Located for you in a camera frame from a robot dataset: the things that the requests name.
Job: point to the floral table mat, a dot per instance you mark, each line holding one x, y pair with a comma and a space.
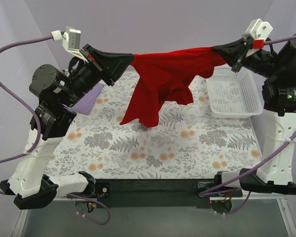
187, 143

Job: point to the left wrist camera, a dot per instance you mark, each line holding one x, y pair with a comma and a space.
70, 38

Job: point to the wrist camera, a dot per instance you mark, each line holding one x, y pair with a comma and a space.
258, 31
70, 38

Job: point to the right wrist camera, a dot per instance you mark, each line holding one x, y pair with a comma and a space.
258, 31

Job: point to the aluminium table frame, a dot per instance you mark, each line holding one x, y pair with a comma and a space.
258, 216

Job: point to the red t shirt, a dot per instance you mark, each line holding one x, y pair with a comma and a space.
166, 77

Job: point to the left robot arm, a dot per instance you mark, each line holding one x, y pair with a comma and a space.
57, 93

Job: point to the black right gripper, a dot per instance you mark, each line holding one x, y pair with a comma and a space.
240, 57

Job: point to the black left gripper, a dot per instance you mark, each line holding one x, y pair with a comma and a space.
96, 65

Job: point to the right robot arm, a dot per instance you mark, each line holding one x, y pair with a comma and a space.
274, 173

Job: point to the folded lilac t shirt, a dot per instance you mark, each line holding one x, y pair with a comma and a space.
85, 105

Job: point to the white plastic basket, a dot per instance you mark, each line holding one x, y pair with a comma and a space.
233, 95

